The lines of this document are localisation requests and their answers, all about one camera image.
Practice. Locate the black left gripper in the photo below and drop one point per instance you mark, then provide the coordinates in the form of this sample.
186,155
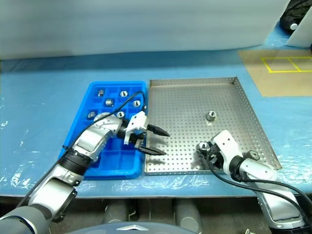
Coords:
139,139

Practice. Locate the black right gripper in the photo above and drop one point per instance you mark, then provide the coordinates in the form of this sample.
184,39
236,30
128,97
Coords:
217,157

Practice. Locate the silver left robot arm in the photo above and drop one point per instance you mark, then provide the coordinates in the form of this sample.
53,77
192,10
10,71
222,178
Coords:
92,139

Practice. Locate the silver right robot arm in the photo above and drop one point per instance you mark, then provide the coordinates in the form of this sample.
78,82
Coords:
258,169

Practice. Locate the blue compartment tray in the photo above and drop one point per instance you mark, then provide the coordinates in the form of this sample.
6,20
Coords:
122,158

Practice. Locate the perforated metal tray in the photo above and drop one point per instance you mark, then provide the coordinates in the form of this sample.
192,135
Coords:
180,109

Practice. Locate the dark grey rounded cylinder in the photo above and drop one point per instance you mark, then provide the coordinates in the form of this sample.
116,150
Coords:
187,214
117,210

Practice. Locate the blue-grey robot torso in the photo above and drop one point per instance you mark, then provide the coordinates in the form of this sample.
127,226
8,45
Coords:
131,228

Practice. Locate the blue table cover sheet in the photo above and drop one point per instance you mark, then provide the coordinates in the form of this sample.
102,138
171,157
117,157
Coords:
36,97

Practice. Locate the white leaning panel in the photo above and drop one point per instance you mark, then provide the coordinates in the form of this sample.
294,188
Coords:
301,31

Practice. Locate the black object with white spot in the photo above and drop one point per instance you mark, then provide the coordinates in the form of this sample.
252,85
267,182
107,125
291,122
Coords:
287,19

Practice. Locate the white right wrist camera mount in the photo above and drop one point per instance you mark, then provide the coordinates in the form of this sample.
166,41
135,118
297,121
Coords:
228,143

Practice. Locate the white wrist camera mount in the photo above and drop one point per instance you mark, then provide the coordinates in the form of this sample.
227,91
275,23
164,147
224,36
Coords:
228,143
137,122

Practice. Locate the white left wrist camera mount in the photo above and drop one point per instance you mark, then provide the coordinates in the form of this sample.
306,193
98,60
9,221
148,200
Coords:
137,122

